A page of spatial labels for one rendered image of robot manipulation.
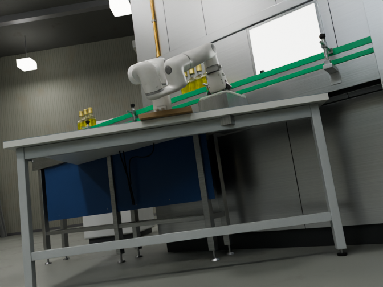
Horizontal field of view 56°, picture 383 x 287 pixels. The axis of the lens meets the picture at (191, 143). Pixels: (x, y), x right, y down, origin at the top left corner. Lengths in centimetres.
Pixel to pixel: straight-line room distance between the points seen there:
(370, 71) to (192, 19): 129
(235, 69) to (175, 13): 70
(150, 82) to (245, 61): 85
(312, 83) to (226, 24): 81
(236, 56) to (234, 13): 29
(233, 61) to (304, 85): 58
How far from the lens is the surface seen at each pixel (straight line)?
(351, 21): 216
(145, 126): 175
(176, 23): 272
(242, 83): 208
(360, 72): 186
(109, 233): 430
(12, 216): 1349
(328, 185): 180
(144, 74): 160
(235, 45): 235
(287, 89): 194
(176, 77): 162
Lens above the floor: 34
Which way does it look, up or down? 9 degrees up
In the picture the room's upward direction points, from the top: 8 degrees counter-clockwise
